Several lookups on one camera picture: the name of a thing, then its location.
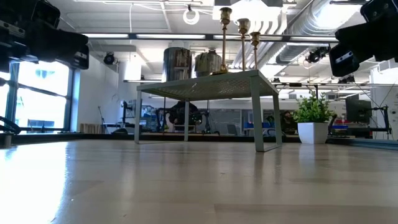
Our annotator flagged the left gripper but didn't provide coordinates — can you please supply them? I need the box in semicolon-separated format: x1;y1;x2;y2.
0;18;90;73

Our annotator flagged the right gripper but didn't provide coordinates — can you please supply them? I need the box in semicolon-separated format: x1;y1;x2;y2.
328;15;398;78

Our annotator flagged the brass candlestick holder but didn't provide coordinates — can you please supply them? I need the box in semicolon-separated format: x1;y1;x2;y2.
249;30;262;71
236;17;251;72
212;6;233;75

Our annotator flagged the grey metal candle jar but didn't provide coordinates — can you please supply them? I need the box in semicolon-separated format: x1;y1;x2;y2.
194;48;223;78
162;46;193;83

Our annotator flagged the black ceiling device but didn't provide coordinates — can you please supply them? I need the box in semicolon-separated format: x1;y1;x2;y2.
306;45;331;65

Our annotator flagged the ceiling light strip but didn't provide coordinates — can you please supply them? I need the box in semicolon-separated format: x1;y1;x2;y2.
82;32;130;39
135;33;206;40
290;35;338;43

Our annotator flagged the large window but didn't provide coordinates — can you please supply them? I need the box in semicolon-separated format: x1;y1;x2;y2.
0;60;74;133

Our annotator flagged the black computer monitor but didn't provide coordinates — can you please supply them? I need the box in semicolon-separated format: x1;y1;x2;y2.
345;94;373;124

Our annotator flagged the black tripod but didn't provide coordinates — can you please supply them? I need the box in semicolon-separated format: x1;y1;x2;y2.
98;105;108;134

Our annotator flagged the wooden crate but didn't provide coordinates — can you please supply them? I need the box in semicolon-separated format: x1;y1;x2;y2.
79;123;104;134

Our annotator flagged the green plant in white pot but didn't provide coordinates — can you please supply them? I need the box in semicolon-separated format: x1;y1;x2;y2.
291;90;335;145

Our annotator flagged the person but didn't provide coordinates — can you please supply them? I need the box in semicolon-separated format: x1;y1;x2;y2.
167;101;203;126
279;109;298;135

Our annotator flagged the white ceiling light panel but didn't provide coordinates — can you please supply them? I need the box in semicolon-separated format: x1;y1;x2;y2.
213;0;289;22

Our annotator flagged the blue desk panel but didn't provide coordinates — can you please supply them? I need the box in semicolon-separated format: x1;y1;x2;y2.
243;121;272;130

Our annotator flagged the green perforated metal shelf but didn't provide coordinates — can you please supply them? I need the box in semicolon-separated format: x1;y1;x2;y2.
134;68;283;153

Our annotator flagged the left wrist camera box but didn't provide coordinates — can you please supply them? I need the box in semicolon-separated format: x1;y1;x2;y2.
30;0;62;29

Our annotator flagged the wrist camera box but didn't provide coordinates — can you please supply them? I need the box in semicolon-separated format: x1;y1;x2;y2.
30;0;62;29
359;0;398;23

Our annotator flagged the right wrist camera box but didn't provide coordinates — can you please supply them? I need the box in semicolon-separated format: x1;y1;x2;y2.
359;0;398;23

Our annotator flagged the silver ribbed air duct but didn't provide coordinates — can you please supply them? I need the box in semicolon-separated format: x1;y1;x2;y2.
236;0;340;71

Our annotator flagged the black aluminium table frame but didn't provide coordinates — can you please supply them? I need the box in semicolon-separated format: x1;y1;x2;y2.
0;132;398;152

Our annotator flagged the black diagonal frame strut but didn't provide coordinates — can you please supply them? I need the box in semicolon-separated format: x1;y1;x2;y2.
0;116;28;138

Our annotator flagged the grey metal post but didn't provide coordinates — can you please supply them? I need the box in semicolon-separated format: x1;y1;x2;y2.
2;132;14;149

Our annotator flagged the white coiled cable ring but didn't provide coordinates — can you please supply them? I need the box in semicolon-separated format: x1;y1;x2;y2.
182;7;201;26

